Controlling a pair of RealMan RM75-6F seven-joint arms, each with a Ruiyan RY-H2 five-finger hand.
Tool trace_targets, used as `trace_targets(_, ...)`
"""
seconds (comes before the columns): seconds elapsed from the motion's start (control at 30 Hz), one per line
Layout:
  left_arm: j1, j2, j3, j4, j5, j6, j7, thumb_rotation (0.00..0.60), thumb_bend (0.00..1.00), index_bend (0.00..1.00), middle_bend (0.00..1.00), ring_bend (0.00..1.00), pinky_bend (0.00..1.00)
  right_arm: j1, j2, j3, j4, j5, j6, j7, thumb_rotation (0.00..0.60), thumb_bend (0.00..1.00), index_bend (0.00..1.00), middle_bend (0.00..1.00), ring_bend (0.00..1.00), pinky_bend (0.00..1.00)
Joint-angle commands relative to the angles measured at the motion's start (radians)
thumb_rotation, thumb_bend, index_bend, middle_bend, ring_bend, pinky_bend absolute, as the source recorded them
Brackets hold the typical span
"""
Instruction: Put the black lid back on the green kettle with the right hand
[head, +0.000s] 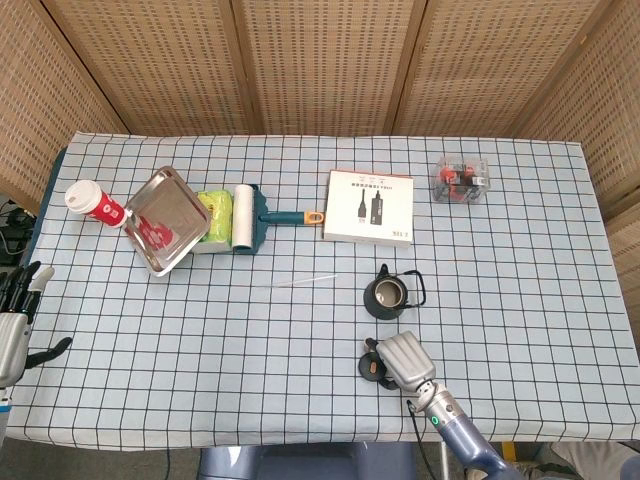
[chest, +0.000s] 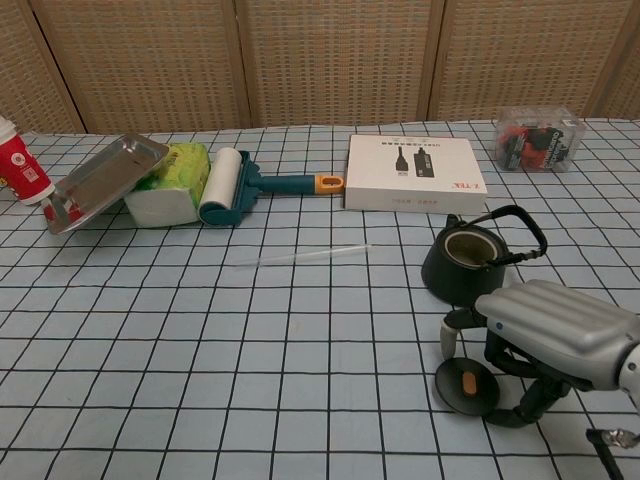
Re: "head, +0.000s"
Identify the stainless steel tray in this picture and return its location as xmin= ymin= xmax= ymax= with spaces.
xmin=122 ymin=165 xmax=213 ymax=278

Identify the clear plastic straw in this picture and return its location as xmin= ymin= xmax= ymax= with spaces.
xmin=269 ymin=273 xmax=338 ymax=289

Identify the small black kettle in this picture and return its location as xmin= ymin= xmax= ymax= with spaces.
xmin=362 ymin=263 xmax=428 ymax=321

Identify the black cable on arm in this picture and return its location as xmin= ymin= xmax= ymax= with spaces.
xmin=405 ymin=398 xmax=437 ymax=480

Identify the teal lint roller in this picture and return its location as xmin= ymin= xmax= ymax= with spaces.
xmin=230 ymin=183 xmax=326 ymax=256

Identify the white product box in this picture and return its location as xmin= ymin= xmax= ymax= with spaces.
xmin=321 ymin=169 xmax=415 ymax=248

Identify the red paper coffee cup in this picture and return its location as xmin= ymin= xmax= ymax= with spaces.
xmin=65 ymin=179 xmax=129 ymax=229

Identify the blue checkered tablecloth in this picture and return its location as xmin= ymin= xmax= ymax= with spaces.
xmin=3 ymin=131 xmax=640 ymax=453

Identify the woven bamboo folding screen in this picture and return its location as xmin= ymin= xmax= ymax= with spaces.
xmin=0 ymin=0 xmax=640 ymax=321

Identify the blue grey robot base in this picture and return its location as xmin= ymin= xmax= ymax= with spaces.
xmin=197 ymin=442 xmax=416 ymax=480

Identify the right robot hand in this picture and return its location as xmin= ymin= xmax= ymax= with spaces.
xmin=363 ymin=330 xmax=437 ymax=392

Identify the clear box of clips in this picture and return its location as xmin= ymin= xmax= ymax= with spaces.
xmin=429 ymin=154 xmax=491 ymax=204

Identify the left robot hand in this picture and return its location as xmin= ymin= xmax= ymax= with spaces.
xmin=0 ymin=260 xmax=74 ymax=389

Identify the black kettle lid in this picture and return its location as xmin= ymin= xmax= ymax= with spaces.
xmin=356 ymin=351 xmax=387 ymax=382

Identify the green yellow sponge pack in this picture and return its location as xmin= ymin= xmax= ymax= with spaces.
xmin=191 ymin=188 xmax=236 ymax=255

